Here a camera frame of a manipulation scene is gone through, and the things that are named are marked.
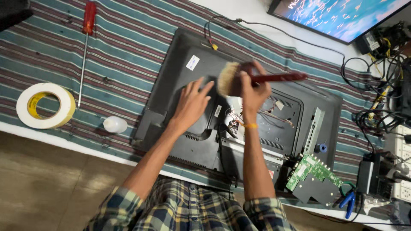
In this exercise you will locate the person's left hand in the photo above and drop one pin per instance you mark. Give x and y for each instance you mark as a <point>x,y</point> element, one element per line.
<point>190,106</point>

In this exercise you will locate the orange wrist thread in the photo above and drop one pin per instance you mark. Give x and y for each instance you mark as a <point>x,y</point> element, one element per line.
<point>250,125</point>

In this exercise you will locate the striped cloth mat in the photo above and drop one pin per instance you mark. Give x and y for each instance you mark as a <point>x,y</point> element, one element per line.
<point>96,64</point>

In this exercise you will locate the flat screen monitor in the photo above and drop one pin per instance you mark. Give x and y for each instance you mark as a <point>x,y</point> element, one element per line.
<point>337,16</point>

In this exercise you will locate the metal mounting bracket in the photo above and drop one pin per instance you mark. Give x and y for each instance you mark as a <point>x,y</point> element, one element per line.
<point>313,130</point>

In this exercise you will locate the person's right hand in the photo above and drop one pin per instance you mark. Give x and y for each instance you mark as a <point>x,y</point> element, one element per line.
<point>253,89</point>

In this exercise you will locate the black plastic panel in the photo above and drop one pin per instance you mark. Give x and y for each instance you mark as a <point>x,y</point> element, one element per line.
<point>316,190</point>

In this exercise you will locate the green circuit board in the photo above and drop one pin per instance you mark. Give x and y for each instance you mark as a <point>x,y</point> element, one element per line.
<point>308,170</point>

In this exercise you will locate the small white plastic bottle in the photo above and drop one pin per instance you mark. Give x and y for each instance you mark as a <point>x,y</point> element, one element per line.
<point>115,124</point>

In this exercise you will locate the plaid shirt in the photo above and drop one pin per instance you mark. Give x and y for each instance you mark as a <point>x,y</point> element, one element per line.
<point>192,208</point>

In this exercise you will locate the black object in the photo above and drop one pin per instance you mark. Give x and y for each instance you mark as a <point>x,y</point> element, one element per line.
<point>12,11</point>

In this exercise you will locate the white tape roll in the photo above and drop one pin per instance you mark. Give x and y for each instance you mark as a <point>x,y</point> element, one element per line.
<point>45,105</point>

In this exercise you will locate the blue tape roll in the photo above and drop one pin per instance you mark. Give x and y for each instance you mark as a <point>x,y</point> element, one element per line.
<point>321,148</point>

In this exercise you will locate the white power strip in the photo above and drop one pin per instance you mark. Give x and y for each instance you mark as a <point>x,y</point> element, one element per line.
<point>401,163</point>

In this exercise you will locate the black power adapter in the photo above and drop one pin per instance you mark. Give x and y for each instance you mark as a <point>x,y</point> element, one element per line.
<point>369,175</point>

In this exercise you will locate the black television back cover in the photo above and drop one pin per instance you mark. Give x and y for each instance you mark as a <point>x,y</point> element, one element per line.
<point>237,106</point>

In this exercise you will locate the person's right fingers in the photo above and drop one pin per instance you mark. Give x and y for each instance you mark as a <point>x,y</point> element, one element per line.
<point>252,75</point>

